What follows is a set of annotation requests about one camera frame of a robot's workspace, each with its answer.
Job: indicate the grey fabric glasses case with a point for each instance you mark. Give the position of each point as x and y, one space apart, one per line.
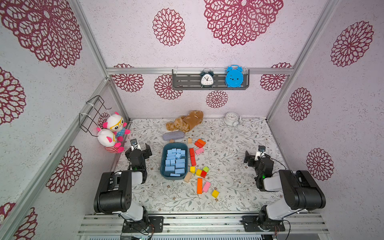
173 135

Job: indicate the white plush striped legs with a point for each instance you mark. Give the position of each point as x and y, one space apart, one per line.
108 139

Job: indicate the dark green alarm clock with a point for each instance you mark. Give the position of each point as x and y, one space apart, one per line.
207 79

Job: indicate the white alarm clock on table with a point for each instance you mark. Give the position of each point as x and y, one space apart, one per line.
232 119

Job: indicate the red rectangular block upper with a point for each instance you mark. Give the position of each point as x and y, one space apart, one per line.
192 152

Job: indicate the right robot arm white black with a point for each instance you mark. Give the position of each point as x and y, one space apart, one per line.
300 190

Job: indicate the grey wall shelf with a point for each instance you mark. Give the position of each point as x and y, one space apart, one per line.
190 81

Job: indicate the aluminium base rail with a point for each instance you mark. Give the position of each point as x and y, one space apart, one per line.
204 224

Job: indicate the yellow cube block lower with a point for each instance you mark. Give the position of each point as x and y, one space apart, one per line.
198 173

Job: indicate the dark teal plastic bin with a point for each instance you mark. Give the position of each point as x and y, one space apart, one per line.
183 146

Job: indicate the red rectangular block by orange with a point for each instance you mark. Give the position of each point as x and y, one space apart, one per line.
198 144

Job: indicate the pink rectangular block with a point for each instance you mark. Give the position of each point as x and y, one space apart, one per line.
199 151

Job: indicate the brown teddy bear plush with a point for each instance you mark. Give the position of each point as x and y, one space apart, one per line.
186 123

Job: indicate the pink block lower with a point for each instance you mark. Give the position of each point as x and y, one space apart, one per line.
206 187

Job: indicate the yellow cube block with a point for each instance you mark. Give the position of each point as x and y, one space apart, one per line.
198 173
192 169

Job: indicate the red cube block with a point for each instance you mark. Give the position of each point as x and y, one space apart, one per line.
203 174

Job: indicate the red rectangular block lower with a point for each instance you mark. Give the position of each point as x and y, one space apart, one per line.
193 161

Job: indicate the black wire wall basket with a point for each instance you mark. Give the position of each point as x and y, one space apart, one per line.
89 121

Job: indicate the white owl plush yellow glasses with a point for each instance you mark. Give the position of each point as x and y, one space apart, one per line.
117 125

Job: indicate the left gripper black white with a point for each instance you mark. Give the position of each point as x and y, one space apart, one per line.
146 152

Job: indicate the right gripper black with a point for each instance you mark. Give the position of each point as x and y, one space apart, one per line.
256 159

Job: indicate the light blue rectangular block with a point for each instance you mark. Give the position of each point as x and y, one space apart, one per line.
172 156
170 169
180 165

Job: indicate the blue alarm clock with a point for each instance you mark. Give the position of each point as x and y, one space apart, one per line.
234 77

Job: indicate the yellow cube far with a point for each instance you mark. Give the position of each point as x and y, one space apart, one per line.
215 194

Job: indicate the long natural wooden block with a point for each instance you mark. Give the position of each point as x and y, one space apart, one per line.
188 177

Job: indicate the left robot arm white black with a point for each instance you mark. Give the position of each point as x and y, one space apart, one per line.
114 194

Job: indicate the long orange block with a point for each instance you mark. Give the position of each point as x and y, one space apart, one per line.
199 186

